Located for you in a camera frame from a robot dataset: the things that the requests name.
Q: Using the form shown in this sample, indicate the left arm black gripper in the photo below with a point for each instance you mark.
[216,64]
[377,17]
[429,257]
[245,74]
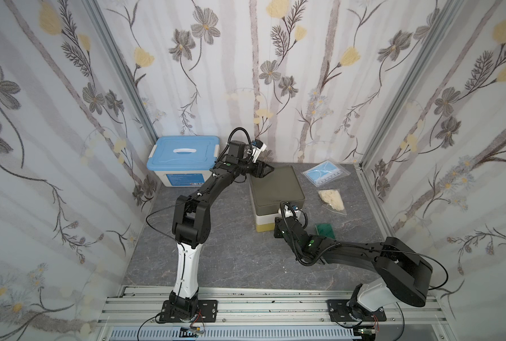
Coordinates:
[255,167]

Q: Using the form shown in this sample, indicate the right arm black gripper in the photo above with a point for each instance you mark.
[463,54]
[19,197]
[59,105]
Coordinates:
[290,219]

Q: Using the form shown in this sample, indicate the white drawer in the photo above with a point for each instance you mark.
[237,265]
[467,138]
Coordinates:
[267,219]

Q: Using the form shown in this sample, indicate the olive green drawer cabinet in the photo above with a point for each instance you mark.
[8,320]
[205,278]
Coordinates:
[267,193]

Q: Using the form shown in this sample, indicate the green scouring sponge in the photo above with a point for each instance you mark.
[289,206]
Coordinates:
[325,230]

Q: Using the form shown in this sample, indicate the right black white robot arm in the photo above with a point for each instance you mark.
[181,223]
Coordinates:
[404,276]

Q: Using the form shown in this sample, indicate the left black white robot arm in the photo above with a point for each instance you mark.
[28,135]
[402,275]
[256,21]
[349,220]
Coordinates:
[192,219]

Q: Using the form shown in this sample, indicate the bag of cream latex gloves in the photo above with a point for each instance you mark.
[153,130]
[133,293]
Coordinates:
[332,201]

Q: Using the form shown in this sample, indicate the bag of blue face masks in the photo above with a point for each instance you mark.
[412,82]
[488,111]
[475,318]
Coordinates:
[325,172]

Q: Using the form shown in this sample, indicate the blue lidded storage box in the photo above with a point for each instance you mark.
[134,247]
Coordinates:
[184,161]

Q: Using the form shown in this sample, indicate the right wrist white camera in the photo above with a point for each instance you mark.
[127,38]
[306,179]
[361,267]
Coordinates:
[292,211]

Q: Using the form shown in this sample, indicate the wrist white camera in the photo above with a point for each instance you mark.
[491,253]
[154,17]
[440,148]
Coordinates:
[257,147]
[292,211]

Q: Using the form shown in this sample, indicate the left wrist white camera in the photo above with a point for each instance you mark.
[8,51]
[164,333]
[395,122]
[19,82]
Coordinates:
[257,147]

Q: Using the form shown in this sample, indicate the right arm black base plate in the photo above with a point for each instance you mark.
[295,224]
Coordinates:
[340,310]

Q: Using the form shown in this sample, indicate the white slotted cable duct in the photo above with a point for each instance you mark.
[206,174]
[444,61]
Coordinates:
[301,332]

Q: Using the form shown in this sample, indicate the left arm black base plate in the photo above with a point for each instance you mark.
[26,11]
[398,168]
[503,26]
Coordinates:
[206,311]

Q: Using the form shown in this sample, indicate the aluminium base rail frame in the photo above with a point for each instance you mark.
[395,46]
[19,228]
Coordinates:
[135,306]

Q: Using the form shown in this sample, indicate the aluminium corner frame post right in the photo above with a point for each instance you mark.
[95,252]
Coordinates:
[439,29]

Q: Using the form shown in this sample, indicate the aluminium corner frame post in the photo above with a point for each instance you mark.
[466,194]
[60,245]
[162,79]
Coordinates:
[439,29]
[119,65]

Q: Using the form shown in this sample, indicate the aluminium corner frame post left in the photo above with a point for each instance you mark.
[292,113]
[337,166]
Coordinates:
[119,65]

